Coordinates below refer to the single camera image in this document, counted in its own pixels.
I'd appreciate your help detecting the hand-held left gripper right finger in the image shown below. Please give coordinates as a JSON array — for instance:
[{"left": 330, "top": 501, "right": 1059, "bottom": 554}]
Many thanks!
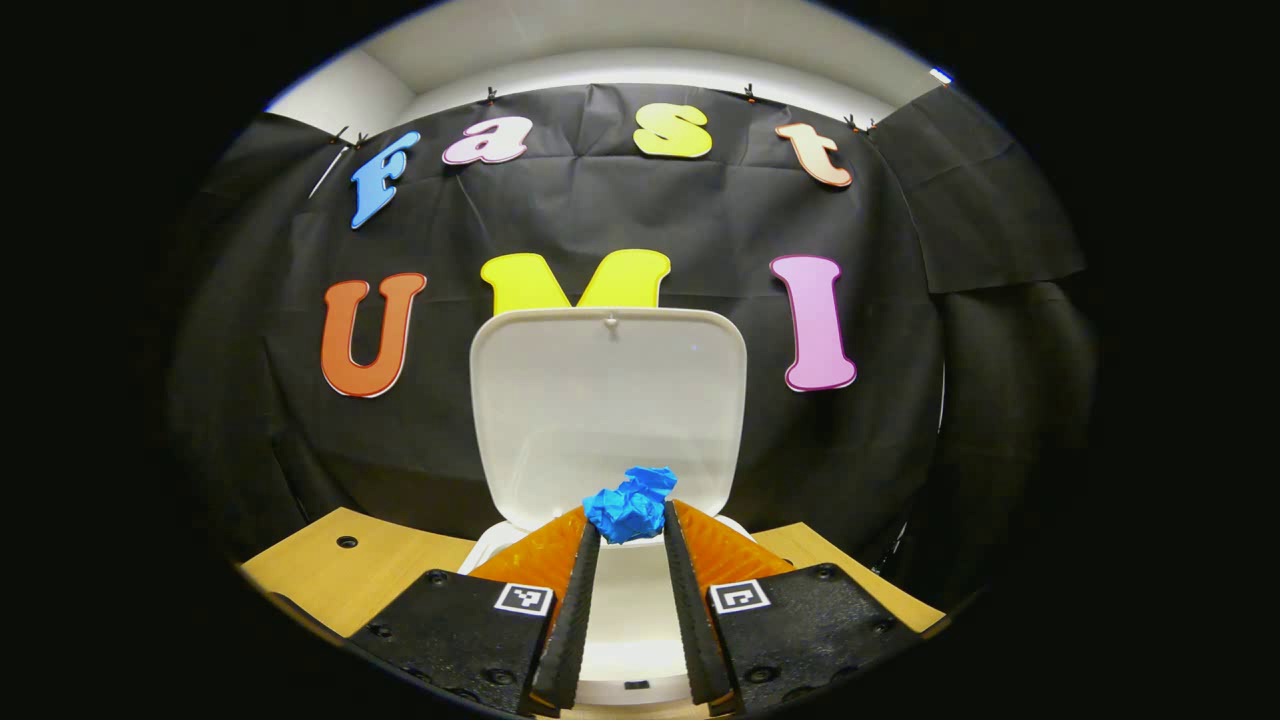
[{"left": 662, "top": 499, "right": 926, "bottom": 717}]

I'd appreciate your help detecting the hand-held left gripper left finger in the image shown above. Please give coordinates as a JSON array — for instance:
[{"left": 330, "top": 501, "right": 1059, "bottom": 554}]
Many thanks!
[{"left": 345, "top": 505, "right": 604, "bottom": 719}]

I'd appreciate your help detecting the blue paper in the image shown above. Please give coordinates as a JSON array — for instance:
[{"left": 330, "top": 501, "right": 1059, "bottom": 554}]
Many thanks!
[{"left": 582, "top": 466, "right": 679, "bottom": 546}]

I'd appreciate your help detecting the white desktop garbage bin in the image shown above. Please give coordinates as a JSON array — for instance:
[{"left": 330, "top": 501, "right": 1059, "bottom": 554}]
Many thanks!
[{"left": 458, "top": 307, "right": 793, "bottom": 707}]

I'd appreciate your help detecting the wooden desktop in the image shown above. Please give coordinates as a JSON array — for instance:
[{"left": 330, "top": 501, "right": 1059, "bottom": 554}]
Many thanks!
[{"left": 240, "top": 507, "right": 948, "bottom": 720}]

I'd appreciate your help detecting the black backdrop cloth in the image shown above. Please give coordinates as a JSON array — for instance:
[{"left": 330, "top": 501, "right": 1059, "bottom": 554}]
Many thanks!
[{"left": 165, "top": 83, "right": 1101, "bottom": 601}]

